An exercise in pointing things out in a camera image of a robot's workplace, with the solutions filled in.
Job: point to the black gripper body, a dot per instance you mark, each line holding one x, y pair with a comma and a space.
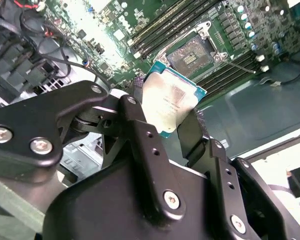
102, 205

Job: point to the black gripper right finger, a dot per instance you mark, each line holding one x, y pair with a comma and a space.
221, 162

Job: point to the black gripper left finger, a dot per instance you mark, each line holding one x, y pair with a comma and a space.
40, 112

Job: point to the silver CPU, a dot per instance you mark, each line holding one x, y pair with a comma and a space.
170, 100

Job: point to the metal locking lever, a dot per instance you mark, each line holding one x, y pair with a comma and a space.
240, 67
162, 52

